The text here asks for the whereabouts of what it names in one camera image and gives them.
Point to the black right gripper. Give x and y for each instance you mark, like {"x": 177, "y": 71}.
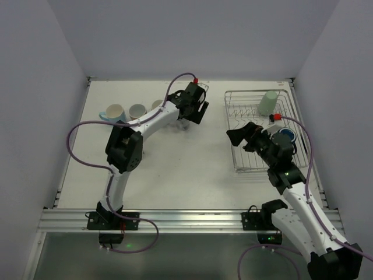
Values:
{"x": 250, "y": 139}

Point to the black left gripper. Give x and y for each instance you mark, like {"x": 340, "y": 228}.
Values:
{"x": 197, "y": 114}

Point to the pale blue white mug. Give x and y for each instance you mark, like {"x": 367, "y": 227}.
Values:
{"x": 183, "y": 124}

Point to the grey blue mug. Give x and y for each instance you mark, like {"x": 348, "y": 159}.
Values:
{"x": 157, "y": 105}

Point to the mint green tumbler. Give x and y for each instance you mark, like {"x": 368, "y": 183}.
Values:
{"x": 267, "y": 103}

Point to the dark blue mug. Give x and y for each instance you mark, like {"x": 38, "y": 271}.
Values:
{"x": 290, "y": 133}

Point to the pink dotted mug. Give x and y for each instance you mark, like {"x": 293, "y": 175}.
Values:
{"x": 137, "y": 111}

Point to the light blue cup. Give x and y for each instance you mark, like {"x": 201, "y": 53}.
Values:
{"x": 113, "y": 114}

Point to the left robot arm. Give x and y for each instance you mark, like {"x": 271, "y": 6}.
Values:
{"x": 124, "y": 149}

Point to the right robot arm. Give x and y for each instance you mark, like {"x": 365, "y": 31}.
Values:
{"x": 327, "y": 253}

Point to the wire dish rack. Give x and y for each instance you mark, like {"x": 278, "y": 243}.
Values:
{"x": 260, "y": 123}

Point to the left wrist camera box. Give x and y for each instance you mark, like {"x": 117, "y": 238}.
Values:
{"x": 204, "y": 86}

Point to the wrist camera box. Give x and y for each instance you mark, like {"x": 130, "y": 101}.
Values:
{"x": 275, "y": 123}
{"x": 204, "y": 86}

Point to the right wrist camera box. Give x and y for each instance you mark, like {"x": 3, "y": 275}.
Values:
{"x": 275, "y": 123}

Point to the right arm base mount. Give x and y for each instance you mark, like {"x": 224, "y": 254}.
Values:
{"x": 260, "y": 220}

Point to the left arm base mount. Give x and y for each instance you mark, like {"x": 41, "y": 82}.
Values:
{"x": 111, "y": 226}

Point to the aluminium front rail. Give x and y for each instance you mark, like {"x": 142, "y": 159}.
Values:
{"x": 167, "y": 221}

